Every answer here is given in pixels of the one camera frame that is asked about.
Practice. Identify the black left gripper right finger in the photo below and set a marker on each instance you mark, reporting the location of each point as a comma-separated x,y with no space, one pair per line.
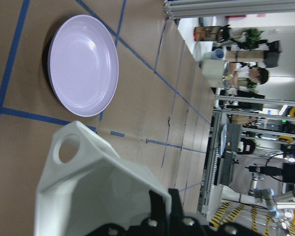
176,207

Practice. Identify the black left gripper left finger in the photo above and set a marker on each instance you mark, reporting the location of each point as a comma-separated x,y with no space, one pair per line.
157,206

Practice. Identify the white angular cup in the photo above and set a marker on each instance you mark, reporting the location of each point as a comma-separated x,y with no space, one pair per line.
85,184

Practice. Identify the grey robot arm background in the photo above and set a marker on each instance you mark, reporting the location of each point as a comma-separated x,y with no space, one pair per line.
246,192

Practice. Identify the lavender round plate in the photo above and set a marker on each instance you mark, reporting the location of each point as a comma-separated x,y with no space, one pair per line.
83,66

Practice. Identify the person in white shirt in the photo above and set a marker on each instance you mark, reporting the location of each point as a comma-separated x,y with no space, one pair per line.
240,74

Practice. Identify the green potted plant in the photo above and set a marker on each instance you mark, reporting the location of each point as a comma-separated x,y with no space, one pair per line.
252,38

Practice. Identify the aluminium frame rail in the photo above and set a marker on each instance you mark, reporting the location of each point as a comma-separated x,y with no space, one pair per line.
177,9

